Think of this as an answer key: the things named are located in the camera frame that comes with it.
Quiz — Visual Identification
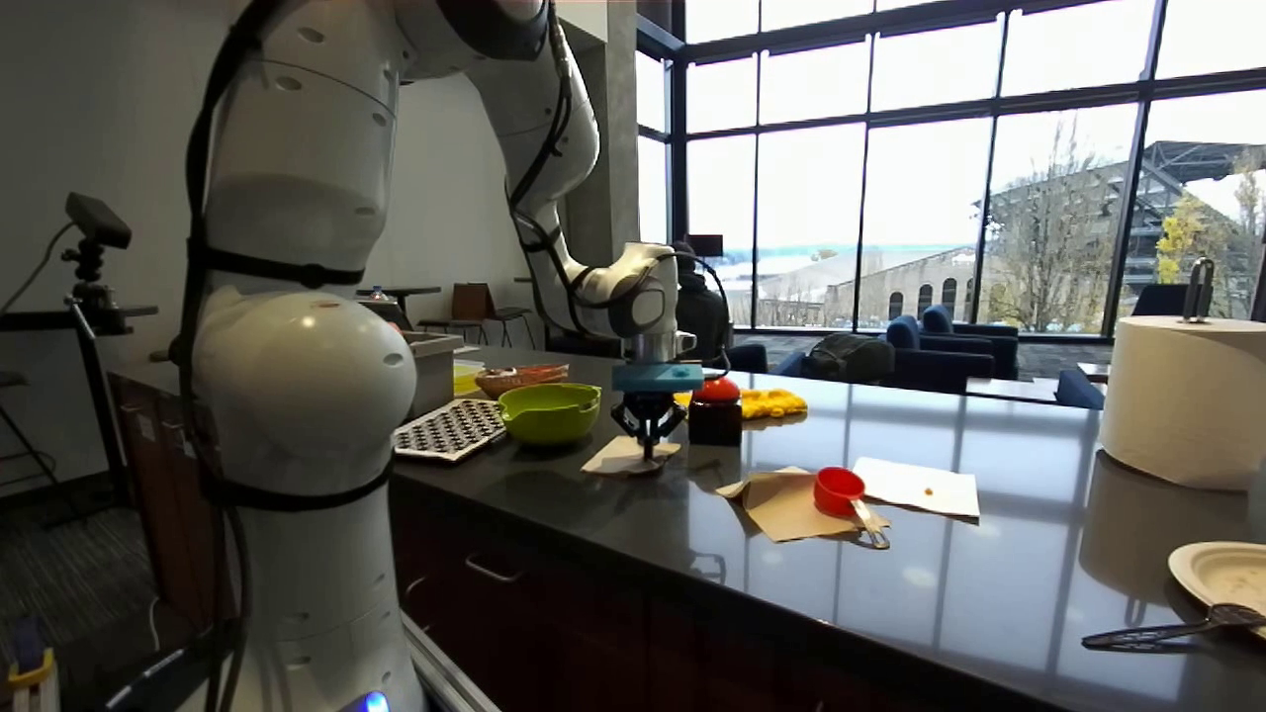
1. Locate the black tall device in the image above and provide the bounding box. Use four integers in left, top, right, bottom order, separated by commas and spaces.
673, 233, 737, 366

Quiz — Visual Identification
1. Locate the black white calibration checkerboard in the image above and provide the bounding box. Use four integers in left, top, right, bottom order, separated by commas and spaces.
386, 391, 511, 466

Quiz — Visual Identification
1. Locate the metal fork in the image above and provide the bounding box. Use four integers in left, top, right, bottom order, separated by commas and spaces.
1080, 621, 1266, 656

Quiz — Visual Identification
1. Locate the white plate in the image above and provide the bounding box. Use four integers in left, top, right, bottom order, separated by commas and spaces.
1163, 536, 1266, 623

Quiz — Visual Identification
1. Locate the metal cabinet handle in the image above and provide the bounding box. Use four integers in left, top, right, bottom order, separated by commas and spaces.
457, 555, 523, 588

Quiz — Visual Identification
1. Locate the teal wrist mount plate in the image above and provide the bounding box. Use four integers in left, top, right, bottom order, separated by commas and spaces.
610, 357, 706, 398

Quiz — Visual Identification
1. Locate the red measuring cup black handle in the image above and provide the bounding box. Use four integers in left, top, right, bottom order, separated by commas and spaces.
812, 462, 892, 551

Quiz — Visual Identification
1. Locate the white paper towel roll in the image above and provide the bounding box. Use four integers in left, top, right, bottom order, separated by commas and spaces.
1099, 313, 1266, 494

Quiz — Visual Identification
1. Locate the black camera on tripod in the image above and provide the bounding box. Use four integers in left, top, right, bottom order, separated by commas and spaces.
55, 189, 141, 491

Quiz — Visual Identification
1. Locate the yellow cloth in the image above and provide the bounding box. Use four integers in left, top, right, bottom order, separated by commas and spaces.
670, 382, 812, 428

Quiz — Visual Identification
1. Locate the blue sofa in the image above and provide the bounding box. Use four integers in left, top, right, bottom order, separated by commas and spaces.
766, 307, 1024, 395

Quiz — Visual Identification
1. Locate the black paper towel holder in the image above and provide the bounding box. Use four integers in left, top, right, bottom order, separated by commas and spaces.
1179, 251, 1219, 327

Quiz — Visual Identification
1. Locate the dark backpack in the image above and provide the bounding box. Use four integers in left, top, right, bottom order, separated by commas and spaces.
807, 327, 900, 389

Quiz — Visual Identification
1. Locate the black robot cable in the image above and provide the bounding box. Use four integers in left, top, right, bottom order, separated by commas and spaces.
171, 0, 288, 712

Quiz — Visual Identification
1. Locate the grey plastic bin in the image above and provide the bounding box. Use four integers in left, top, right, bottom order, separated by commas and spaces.
399, 327, 466, 422

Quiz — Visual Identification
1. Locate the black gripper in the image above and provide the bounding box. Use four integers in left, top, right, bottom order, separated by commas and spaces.
610, 389, 691, 473

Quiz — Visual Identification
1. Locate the green colander bowl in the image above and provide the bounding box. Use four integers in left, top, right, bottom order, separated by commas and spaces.
495, 381, 610, 449

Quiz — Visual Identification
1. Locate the black box red button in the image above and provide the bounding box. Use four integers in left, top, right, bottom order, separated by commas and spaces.
683, 370, 747, 449

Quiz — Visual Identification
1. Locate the brown chair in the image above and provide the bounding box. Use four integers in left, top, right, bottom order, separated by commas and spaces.
448, 282, 503, 333

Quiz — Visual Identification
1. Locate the white paper napkin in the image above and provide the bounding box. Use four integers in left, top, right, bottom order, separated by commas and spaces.
849, 454, 986, 526

